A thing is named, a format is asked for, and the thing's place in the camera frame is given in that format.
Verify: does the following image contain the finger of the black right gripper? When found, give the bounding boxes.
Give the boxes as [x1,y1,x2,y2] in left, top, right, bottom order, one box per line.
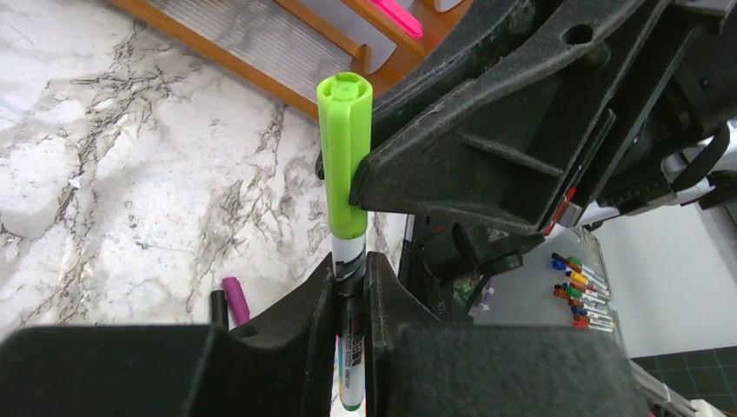
[354,1,553,180]
[349,1,667,235]

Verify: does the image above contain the white marker pen green tip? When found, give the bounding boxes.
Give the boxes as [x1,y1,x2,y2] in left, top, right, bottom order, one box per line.
[332,235,366,411]

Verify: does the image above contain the magenta pen cap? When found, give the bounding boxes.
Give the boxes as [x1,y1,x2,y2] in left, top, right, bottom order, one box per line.
[222,276,250,327]

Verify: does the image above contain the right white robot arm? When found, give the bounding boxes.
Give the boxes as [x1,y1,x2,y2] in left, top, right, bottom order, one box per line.
[317,1,736,235]

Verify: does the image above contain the orange wooden rack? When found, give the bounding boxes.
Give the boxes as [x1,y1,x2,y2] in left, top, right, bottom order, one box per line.
[116,1,471,116]

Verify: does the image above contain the pink highlighter in rack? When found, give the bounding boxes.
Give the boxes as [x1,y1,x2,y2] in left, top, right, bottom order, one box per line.
[371,0,423,40]

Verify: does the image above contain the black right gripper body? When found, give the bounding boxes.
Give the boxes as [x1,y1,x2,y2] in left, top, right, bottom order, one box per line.
[551,1,736,228]

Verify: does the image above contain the lime green pen cap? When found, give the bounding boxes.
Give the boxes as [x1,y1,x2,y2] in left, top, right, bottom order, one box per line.
[316,72,373,240]

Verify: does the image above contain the pile of coloured markers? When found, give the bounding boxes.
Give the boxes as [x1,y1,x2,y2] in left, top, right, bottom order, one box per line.
[551,252,616,334]

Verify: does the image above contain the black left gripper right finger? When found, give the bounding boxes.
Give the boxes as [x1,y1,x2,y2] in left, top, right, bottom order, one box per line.
[364,252,648,416]

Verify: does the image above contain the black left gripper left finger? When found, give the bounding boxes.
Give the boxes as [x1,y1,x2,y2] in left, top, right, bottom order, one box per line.
[1,258,335,416]

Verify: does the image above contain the black mounting rail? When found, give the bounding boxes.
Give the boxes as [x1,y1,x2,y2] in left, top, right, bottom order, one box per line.
[399,215,545,322]

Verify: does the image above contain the black pen cap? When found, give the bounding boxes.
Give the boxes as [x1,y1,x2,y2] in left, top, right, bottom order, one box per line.
[209,289,229,330]

